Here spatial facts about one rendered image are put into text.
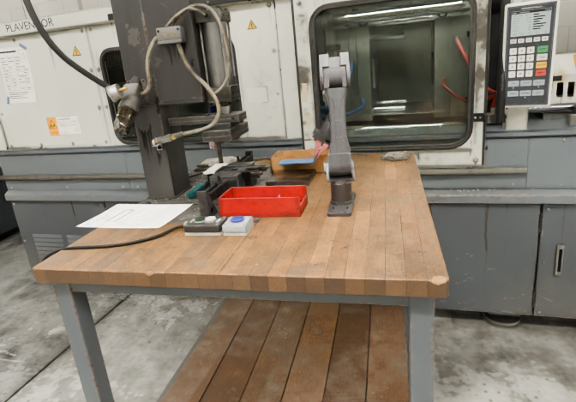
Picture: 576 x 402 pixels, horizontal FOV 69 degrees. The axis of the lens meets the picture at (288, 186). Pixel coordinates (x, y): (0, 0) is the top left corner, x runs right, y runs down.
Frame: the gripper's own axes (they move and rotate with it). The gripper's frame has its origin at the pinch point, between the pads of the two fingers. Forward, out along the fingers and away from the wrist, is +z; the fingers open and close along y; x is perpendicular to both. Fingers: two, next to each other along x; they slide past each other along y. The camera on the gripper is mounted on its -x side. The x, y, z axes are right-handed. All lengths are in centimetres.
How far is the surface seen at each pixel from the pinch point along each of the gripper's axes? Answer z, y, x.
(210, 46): -23, 46, 21
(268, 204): 8.5, 5.9, 42.9
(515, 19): -73, -44, -20
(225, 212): 17.3, 17.0, 42.3
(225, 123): -1.9, 31.7, 21.5
